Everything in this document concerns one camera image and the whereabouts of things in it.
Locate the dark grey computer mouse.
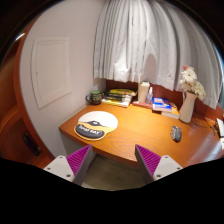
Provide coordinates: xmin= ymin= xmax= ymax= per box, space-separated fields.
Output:
xmin=170 ymin=126 xmax=182 ymax=143

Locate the white plastic jar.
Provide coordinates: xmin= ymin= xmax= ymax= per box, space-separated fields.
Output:
xmin=138 ymin=81 xmax=150 ymax=102

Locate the small clear sanitizer bottle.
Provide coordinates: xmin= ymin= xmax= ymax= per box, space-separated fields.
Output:
xmin=146 ymin=87 xmax=153 ymax=105

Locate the white device at right edge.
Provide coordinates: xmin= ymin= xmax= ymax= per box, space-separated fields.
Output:
xmin=216 ymin=118 xmax=224 ymax=150

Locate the blue white book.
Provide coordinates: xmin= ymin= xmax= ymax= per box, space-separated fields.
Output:
xmin=153 ymin=97 xmax=172 ymax=112

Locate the dark green mug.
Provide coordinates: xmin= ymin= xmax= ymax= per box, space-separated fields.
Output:
xmin=86 ymin=90 xmax=102 ymax=105

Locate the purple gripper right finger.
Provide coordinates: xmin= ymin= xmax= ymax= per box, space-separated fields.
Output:
xmin=135 ymin=145 xmax=182 ymax=184

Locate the orange book under blue book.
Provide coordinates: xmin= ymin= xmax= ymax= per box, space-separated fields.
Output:
xmin=162 ymin=102 xmax=180 ymax=119

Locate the stack of books left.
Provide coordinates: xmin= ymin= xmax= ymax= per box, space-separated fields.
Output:
xmin=102 ymin=89 xmax=137 ymax=108

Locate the black cable on desk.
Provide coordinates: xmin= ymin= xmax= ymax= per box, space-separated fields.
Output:
xmin=191 ymin=114 xmax=218 ymax=137

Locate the white ceramic vase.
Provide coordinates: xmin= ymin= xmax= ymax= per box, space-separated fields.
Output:
xmin=180 ymin=92 xmax=197 ymax=123

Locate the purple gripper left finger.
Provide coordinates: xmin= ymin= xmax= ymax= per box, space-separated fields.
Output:
xmin=44 ymin=145 xmax=94 ymax=186

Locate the white wall access panel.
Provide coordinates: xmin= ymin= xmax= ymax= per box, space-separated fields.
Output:
xmin=31 ymin=37 xmax=71 ymax=109

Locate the white pleated curtain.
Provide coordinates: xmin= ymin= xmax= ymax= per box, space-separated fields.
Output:
xmin=94 ymin=0 xmax=223 ymax=108

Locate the red flat tray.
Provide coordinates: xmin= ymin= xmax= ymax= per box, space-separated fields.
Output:
xmin=132 ymin=101 xmax=153 ymax=109

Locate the round white yellow mouse pad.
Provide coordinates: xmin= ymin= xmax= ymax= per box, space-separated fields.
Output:
xmin=74 ymin=111 xmax=118 ymax=141

